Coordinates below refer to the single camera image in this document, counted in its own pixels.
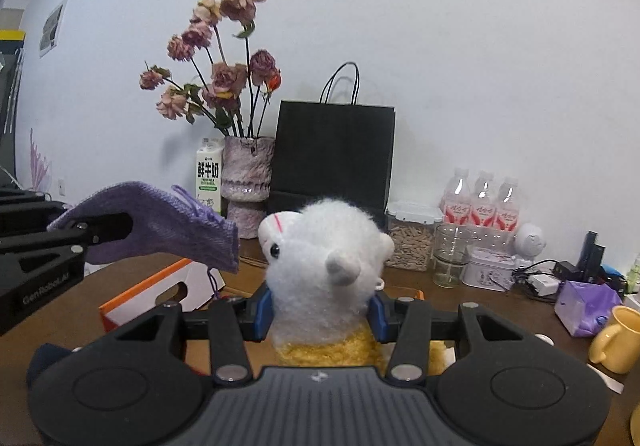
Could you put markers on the wall poster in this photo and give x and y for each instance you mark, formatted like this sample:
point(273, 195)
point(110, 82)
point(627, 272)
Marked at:
point(52, 26)

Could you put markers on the purple knitted pouch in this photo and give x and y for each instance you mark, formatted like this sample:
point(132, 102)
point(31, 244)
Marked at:
point(165, 221)

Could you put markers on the clear container of seeds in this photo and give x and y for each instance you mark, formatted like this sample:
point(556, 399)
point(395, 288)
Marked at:
point(410, 241)

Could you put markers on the black paper bag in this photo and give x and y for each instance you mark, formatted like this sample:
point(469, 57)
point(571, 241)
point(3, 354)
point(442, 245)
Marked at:
point(332, 151)

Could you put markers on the white green milk carton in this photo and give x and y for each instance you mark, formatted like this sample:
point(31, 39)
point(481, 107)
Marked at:
point(207, 171)

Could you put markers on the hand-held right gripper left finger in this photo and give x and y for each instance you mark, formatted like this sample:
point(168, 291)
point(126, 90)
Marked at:
point(263, 315)

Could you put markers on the clear glass cup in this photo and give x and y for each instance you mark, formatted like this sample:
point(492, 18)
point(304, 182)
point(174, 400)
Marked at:
point(452, 256)

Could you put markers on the white and yellow plush toy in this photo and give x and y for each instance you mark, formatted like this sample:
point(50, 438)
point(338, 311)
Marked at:
point(320, 266)

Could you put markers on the dark metal rack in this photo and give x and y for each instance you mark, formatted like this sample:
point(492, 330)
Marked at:
point(10, 76)

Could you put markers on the red orange cardboard box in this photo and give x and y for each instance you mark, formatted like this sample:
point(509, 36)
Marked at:
point(150, 286)

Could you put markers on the pink label water bottle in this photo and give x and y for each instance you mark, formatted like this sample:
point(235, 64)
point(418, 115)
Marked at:
point(507, 208)
point(482, 206)
point(457, 206)

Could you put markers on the dark cloth item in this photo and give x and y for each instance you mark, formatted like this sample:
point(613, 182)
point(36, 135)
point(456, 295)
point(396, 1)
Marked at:
point(45, 361)

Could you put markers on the small white round case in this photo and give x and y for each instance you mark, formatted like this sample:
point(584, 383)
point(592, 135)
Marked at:
point(545, 339)

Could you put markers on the wooden desktop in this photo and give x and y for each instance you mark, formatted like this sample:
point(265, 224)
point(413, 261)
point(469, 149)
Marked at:
point(500, 321)

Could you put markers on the dried pink roses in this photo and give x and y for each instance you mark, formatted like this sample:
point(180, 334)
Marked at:
point(227, 76)

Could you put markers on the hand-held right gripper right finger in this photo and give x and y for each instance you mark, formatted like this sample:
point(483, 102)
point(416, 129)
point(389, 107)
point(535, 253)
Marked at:
point(377, 318)

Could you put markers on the small clear bottle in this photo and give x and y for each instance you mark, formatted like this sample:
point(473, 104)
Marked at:
point(635, 273)

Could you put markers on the pink marbled vase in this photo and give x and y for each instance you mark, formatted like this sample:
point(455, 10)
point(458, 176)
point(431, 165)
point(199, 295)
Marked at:
point(247, 176)

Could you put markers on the white round speaker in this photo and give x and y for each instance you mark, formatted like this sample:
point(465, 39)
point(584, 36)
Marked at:
point(531, 240)

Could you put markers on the white tin box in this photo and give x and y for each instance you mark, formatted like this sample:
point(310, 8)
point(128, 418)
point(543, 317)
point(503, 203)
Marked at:
point(487, 268)

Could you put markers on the purple tissue pack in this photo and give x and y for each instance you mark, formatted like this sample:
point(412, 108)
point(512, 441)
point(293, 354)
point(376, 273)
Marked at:
point(582, 306)

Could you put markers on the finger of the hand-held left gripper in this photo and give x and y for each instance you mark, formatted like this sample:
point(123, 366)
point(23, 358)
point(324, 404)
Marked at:
point(110, 226)
point(30, 216)

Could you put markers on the white paper slip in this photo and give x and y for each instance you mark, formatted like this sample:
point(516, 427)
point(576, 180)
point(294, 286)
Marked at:
point(602, 376)

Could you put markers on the black upright device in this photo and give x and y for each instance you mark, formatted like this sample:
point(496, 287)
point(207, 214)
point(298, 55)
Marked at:
point(592, 251)

